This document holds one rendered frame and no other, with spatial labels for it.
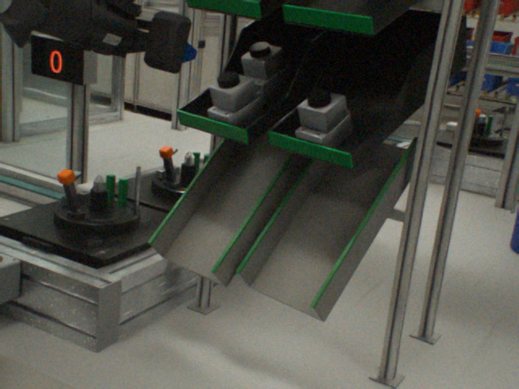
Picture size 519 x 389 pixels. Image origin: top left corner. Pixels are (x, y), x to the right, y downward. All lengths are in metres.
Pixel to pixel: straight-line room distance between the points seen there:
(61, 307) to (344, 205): 0.43
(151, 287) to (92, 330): 0.12
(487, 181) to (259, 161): 1.16
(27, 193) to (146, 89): 5.32
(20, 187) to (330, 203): 0.71
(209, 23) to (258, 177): 5.39
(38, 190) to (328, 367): 0.69
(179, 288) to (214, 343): 0.13
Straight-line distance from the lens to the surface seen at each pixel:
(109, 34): 0.86
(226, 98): 1.01
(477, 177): 2.22
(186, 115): 1.07
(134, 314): 1.20
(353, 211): 1.06
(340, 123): 0.97
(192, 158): 1.49
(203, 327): 1.22
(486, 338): 1.35
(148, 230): 1.29
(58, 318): 1.17
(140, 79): 6.87
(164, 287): 1.23
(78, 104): 1.49
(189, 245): 1.12
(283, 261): 1.06
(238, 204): 1.12
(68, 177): 1.23
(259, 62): 1.07
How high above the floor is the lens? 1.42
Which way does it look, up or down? 17 degrees down
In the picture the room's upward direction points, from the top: 6 degrees clockwise
